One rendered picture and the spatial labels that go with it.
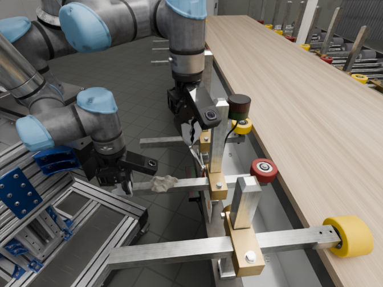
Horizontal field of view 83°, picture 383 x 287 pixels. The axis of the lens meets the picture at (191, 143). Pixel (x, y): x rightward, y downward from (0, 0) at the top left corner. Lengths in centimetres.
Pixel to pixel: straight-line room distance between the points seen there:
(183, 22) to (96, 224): 125
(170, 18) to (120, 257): 46
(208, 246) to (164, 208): 122
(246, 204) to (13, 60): 54
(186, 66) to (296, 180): 46
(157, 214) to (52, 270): 67
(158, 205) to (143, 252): 123
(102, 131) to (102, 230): 98
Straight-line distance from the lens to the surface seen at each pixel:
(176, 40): 46
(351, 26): 721
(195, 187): 69
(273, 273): 86
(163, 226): 160
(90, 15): 43
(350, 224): 57
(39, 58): 86
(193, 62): 47
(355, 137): 100
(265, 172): 69
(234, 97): 58
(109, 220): 146
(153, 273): 149
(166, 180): 68
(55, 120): 51
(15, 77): 59
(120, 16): 46
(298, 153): 81
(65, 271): 140
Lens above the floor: 139
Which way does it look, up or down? 40 degrees down
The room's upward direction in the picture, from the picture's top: straight up
